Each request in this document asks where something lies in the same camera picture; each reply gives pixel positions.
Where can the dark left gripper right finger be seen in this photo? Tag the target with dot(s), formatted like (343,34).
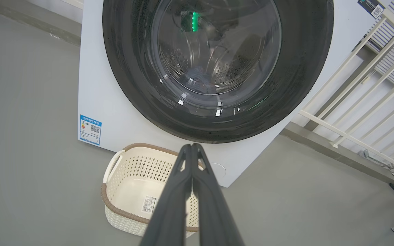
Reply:
(214,212)

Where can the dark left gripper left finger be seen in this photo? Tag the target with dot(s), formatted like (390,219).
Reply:
(169,212)

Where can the round black glass washer door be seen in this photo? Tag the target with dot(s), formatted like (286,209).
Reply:
(128,68)

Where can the white front-load washing machine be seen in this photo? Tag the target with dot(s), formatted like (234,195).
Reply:
(94,85)

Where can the basket barcode sticker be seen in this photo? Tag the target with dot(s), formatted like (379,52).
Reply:
(149,204)

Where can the round white filter cover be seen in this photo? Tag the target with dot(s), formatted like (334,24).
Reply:
(219,171)

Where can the cream perforated laundry basket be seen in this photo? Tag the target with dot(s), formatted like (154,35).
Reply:
(128,184)

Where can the blue energy label sticker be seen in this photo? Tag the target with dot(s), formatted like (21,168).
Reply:
(90,130)

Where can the white metal railing rack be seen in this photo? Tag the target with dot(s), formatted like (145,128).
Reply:
(354,140)

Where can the dark QR code sticker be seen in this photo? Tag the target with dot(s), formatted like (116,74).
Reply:
(371,7)

